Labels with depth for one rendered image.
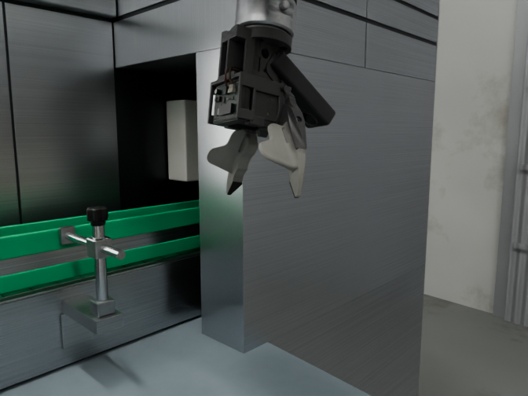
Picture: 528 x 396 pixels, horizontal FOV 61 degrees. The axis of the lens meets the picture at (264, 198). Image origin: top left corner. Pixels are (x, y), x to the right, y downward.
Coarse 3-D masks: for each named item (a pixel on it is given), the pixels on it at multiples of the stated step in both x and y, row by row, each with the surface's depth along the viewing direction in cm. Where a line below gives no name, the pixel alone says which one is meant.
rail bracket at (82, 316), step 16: (96, 208) 59; (96, 224) 59; (64, 240) 67; (80, 240) 63; (96, 240) 59; (96, 256) 59; (112, 256) 57; (96, 272) 60; (96, 288) 61; (64, 304) 66; (80, 304) 65; (96, 304) 60; (112, 304) 62; (64, 320) 67; (80, 320) 63; (96, 320) 60; (112, 320) 61; (64, 336) 67; (80, 336) 69
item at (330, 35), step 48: (144, 0) 82; (192, 0) 72; (336, 0) 82; (384, 0) 94; (432, 0) 110; (144, 48) 83; (192, 48) 74; (336, 48) 83; (384, 48) 96; (432, 48) 113
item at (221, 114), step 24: (240, 48) 54; (264, 48) 54; (288, 48) 55; (240, 72) 50; (264, 72) 54; (216, 96) 55; (240, 96) 50; (264, 96) 52; (288, 96) 54; (216, 120) 54; (240, 120) 51; (264, 120) 53
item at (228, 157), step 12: (240, 132) 58; (228, 144) 59; (240, 144) 59; (252, 144) 59; (216, 156) 59; (228, 156) 60; (240, 156) 60; (228, 168) 61; (240, 168) 61; (228, 180) 62; (240, 180) 62; (228, 192) 62
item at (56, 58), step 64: (0, 0) 75; (64, 0) 81; (0, 64) 76; (64, 64) 84; (0, 128) 77; (64, 128) 85; (128, 128) 95; (0, 192) 78; (64, 192) 86; (128, 192) 97; (192, 192) 109
